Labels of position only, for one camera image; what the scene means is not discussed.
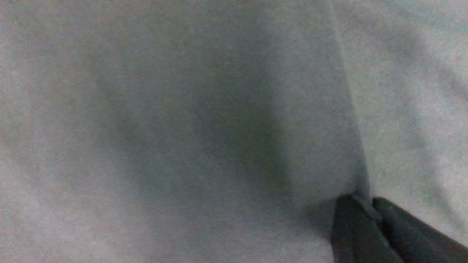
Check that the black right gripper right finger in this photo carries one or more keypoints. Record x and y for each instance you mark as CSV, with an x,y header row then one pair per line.
x,y
414,240

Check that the gray long-sleeved shirt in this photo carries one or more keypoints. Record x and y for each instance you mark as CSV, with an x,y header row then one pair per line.
x,y
224,131

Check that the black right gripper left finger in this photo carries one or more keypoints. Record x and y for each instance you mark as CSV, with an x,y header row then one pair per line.
x,y
356,238

